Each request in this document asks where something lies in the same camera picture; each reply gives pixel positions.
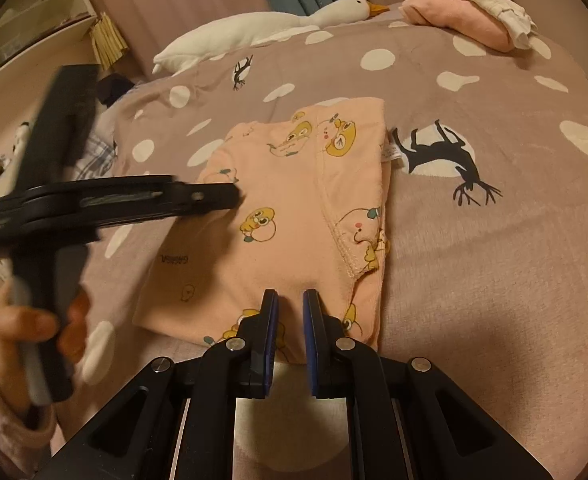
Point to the pink cartoon print garment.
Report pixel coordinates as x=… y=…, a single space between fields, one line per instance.
x=284 y=200

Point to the folded pink cloth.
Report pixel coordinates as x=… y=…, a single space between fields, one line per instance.
x=454 y=15

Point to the mauve polka dot blanket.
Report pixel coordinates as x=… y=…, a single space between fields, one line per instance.
x=474 y=260

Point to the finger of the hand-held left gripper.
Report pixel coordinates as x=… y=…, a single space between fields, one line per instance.
x=208 y=197

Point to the white goose plush toy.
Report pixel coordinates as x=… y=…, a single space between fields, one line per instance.
x=233 y=35

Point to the white bookshelf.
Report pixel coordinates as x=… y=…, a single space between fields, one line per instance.
x=38 y=25

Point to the plaid cloth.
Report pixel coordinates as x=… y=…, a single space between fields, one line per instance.
x=98 y=157

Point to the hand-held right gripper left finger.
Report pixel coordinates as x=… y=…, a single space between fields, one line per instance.
x=271 y=340

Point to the dark object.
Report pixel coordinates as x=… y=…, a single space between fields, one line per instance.
x=116 y=89

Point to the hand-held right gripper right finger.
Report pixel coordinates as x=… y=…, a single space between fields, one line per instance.
x=311 y=340

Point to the person's left hand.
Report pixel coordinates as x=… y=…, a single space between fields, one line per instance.
x=21 y=325

